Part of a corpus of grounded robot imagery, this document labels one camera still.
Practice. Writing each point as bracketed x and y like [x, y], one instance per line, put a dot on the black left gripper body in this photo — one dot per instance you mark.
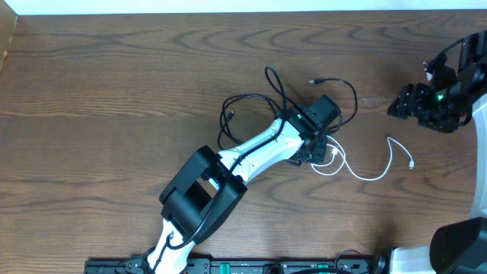
[317, 154]

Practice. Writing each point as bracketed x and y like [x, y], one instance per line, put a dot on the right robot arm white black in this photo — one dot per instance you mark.
[451, 99]

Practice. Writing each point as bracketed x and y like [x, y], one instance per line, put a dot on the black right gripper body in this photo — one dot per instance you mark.
[419, 101]

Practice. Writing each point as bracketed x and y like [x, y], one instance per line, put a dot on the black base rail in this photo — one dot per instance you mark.
[208, 266]

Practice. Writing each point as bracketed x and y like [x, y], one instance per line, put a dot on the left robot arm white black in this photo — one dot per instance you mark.
[205, 191]

